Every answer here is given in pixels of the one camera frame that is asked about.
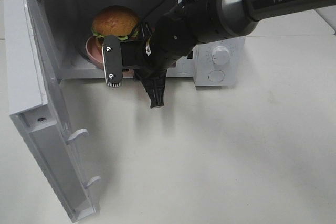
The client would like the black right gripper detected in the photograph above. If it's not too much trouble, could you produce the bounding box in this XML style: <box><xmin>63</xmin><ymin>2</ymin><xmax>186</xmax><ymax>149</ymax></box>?
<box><xmin>134</xmin><ymin>22</ymin><xmax>194</xmax><ymax>109</ymax></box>

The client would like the round white door button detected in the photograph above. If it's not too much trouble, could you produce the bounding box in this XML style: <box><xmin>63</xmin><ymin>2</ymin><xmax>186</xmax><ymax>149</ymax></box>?
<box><xmin>208</xmin><ymin>70</ymin><xmax>225</xmax><ymax>83</ymax></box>

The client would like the white microwave knob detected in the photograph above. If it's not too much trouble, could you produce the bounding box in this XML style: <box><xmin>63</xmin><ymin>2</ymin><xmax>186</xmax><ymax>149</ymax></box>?
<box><xmin>212</xmin><ymin>46</ymin><xmax>231</xmax><ymax>65</ymax></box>

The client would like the pink round plate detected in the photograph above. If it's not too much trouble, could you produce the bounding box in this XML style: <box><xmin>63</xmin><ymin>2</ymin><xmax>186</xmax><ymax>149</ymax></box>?
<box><xmin>85</xmin><ymin>36</ymin><xmax>104</xmax><ymax>70</ymax></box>

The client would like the burger with lettuce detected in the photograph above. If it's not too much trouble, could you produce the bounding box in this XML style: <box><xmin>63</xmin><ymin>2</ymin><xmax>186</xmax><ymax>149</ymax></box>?
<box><xmin>91</xmin><ymin>5</ymin><xmax>140</xmax><ymax>43</ymax></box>

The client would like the white microwave door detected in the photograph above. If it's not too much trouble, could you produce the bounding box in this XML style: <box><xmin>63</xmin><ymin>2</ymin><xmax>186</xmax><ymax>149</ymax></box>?
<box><xmin>4</xmin><ymin>0</ymin><xmax>100</xmax><ymax>222</ymax></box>

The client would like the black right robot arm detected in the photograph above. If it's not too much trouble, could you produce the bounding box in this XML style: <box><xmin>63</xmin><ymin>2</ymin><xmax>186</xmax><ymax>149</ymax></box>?
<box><xmin>134</xmin><ymin>0</ymin><xmax>335</xmax><ymax>108</ymax></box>

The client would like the glass microwave turntable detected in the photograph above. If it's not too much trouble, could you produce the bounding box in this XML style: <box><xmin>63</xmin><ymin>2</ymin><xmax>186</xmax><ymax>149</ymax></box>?
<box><xmin>75</xmin><ymin>44</ymin><xmax>91</xmax><ymax>63</ymax></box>

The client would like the white microwave oven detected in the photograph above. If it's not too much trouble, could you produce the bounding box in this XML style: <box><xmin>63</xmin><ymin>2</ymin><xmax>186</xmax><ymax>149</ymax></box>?
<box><xmin>12</xmin><ymin>0</ymin><xmax>257</xmax><ymax>88</ymax></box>

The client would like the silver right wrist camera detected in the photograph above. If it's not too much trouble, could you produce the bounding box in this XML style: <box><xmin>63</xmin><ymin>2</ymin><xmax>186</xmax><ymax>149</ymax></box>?
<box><xmin>102</xmin><ymin>35</ymin><xmax>148</xmax><ymax>88</ymax></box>

